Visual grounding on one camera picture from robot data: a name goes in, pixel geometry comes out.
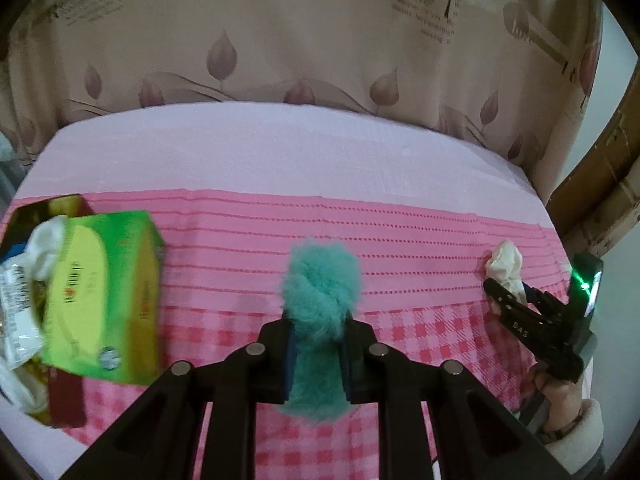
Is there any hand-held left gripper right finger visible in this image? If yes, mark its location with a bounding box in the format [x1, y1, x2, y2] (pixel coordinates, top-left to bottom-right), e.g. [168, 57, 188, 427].
[342, 312, 571, 480]

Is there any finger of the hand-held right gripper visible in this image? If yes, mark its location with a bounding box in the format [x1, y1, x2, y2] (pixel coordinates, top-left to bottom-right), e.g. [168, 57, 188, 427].
[482, 280, 551, 356]
[522, 284, 568, 318]

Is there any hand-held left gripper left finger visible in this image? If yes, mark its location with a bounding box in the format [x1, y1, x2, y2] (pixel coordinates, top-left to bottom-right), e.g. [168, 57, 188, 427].
[60, 317, 298, 480]

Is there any cream scrunchie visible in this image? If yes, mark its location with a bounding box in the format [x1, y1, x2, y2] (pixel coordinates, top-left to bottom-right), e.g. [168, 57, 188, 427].
[482, 240, 526, 301]

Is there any teal fluffy scrunchie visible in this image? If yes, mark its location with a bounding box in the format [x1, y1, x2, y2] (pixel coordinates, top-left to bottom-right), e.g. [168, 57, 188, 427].
[280, 241, 362, 428]

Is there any red gold storage box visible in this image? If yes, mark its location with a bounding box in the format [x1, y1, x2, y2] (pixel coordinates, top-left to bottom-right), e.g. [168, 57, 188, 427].
[0, 194, 96, 428]

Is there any white printed packet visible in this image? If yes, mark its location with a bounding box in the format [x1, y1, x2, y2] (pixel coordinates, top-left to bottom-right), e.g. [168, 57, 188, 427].
[0, 255, 43, 366]

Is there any person's right hand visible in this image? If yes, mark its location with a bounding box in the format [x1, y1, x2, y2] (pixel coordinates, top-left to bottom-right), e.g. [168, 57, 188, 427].
[532, 367, 586, 433]

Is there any pink checked bedsheet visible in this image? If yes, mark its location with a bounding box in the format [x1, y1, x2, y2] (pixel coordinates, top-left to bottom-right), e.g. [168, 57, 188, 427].
[0, 102, 596, 480]

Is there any brown wooden board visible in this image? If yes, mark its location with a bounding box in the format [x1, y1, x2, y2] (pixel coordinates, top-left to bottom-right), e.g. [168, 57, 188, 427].
[545, 67, 640, 266]

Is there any green tissue box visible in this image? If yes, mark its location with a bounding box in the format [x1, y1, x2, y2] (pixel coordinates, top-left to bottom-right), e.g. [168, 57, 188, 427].
[40, 210, 166, 387]

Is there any beige leaf print curtain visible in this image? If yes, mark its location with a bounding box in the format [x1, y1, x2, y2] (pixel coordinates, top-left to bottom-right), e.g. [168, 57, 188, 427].
[0, 0, 616, 181]

